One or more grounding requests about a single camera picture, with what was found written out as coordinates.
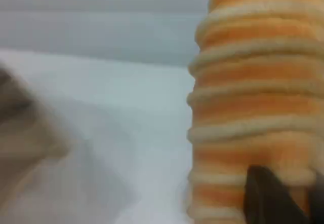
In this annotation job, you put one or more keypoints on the brown jute tote bag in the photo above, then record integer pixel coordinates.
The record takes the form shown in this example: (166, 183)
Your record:
(22, 122)

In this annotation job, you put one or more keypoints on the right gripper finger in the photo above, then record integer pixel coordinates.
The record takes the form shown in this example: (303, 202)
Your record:
(317, 206)
(268, 198)

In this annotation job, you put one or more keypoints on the long striped bread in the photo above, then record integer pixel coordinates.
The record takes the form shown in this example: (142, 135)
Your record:
(253, 82)

